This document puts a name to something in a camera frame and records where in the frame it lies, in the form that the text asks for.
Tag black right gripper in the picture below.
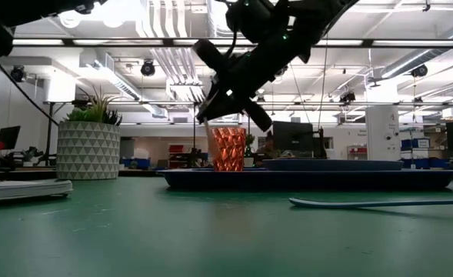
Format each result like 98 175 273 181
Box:
192 37 312 132

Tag orange faceted plastic cup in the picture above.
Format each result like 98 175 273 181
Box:
209 126 248 172

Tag blue plate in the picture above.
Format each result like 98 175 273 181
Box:
261 159 405 172

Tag light blue plastic spoon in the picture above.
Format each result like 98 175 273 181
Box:
288 197 453 211

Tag dark blue serving tray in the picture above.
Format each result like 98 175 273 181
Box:
156 167 453 191

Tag small plant in white pot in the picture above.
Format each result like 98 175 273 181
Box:
244 133 256 168

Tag black ceiling spotlight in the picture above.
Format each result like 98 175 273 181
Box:
140 59 157 77
10 65 25 83
410 64 429 78
339 91 357 105

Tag blue storage bins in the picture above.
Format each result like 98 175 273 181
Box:
122 156 152 170

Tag overhead light bar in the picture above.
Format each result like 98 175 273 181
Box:
12 38 453 48

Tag green spiky potted plant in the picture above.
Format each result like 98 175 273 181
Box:
65 85 124 126

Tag grey triangle-patterned planter pot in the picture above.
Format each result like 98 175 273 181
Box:
55 121 122 181

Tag shelf with red bins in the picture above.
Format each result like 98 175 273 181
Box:
347 145 368 161

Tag white square pillar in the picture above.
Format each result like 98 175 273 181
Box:
365 105 401 162

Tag black tripod stand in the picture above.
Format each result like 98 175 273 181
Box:
22 102 58 166

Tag blue bin with white label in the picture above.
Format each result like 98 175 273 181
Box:
401 138 431 150

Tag small black monitor on stand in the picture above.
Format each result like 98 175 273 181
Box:
0 125 22 150

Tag row of blue bins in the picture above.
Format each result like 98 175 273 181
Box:
401 158 452 169

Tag white flat pad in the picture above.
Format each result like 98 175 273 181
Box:
0 179 74 204

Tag black background frame stand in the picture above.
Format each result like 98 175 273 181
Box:
192 101 251 169

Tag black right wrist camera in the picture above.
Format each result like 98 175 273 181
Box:
225 0 289 44

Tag thin hanging black cable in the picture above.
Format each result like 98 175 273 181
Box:
317 34 329 130

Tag long black horizontal rail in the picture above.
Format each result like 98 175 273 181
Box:
43 100 453 108

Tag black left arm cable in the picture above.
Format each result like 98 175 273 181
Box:
0 57 60 126

